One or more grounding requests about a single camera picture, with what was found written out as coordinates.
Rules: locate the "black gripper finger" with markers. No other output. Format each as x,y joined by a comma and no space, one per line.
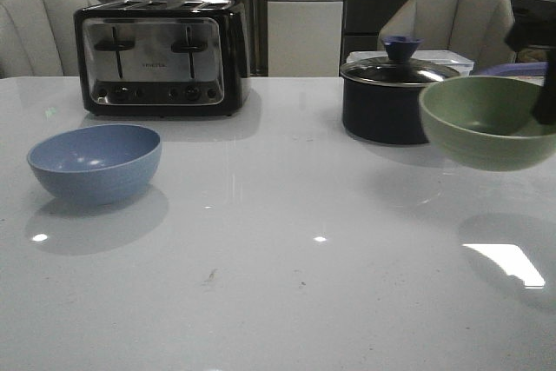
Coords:
544,111

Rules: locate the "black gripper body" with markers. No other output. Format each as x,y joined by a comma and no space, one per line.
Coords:
534,25

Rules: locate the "green bowl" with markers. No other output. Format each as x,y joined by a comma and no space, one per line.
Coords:
486,122

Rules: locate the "blue bowl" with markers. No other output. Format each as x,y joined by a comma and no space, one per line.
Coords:
97,165

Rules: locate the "beige chair right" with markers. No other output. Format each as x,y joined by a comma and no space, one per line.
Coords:
474,29

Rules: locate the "beige chair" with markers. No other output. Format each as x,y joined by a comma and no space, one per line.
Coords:
38,37
474,29

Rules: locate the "clear plastic container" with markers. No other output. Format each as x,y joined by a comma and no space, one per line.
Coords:
442,57

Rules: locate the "glass pot lid blue knob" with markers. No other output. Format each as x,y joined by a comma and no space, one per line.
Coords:
397,67

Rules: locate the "dark blue saucepan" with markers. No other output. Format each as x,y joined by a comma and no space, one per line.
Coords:
383,114

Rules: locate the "white cabinet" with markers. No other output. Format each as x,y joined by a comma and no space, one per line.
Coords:
304,37

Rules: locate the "black and silver toaster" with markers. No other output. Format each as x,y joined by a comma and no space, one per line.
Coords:
163,57

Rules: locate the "beige chair left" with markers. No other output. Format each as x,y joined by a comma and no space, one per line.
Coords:
38,37

